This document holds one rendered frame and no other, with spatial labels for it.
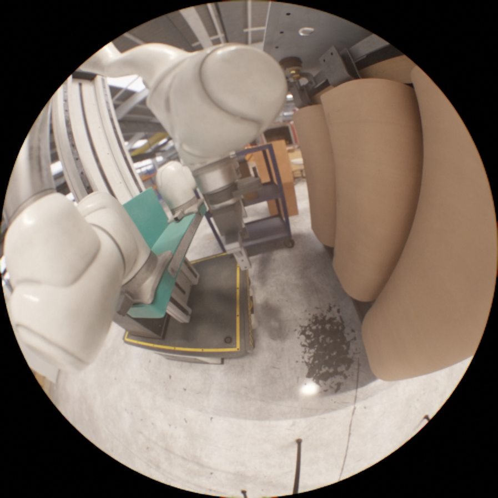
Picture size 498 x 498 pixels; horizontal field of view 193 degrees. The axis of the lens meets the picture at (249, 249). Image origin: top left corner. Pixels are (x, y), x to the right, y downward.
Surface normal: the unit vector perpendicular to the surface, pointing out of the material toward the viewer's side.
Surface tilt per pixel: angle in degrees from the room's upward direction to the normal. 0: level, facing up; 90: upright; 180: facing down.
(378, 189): 90
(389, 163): 90
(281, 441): 0
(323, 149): 90
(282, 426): 0
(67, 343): 99
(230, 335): 0
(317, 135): 90
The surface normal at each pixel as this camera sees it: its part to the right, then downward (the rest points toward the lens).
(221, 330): -0.29, -0.75
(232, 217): 0.04, 0.61
